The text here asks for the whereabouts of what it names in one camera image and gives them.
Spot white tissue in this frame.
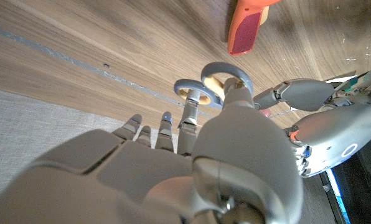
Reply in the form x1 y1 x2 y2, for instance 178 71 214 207
324 73 359 84

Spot beige striped backdrop curtain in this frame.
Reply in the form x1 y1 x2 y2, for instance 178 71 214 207
0 86 180 197

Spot orange grey scissors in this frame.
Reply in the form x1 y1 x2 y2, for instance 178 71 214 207
173 61 254 110

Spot orange toy drill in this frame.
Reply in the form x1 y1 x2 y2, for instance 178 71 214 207
227 0 281 57

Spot grey tape outline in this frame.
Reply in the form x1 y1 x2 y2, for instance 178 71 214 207
0 22 295 121

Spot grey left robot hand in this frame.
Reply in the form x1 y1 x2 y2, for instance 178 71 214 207
253 63 371 179

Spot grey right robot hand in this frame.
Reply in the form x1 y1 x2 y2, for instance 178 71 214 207
0 77 304 224

